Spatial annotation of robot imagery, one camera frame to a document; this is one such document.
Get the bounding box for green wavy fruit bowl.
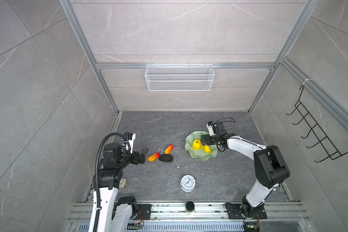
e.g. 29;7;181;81
185;131;218;161

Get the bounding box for bumpy yellow fake fruit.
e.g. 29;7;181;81
192;139;202;150

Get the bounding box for white wire mesh basket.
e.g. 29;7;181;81
145;64;215;91

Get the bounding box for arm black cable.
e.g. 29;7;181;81
92;132;126;232
214;116;236;125

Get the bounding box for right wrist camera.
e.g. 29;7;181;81
207;121;217;136

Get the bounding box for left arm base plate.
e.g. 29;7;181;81
111;203;152;220

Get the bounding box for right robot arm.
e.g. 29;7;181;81
200;121;291;218

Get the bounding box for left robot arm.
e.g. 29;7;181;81
89;132;148;232

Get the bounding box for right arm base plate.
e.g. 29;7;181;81
224;202;267;219

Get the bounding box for black round knob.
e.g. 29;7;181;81
185;201;195;213

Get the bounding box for dark fake avocado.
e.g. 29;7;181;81
159;154;174;162

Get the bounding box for small beige object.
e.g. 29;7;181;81
119;177;127;189

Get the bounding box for aluminium rail frame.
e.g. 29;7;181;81
66;201;311;232

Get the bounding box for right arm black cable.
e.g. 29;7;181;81
214;116;236;125

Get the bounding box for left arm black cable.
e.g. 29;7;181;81
92;132;126;232

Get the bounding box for long yellow fake fruit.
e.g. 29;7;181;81
201;145;211;154

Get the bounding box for black wire hook rack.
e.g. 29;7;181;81
286;85;348;163

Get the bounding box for red-orange fake mango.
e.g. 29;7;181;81
148;152;160;162
164;145;174;154

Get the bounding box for white alarm clock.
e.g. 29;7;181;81
180;175;196;192

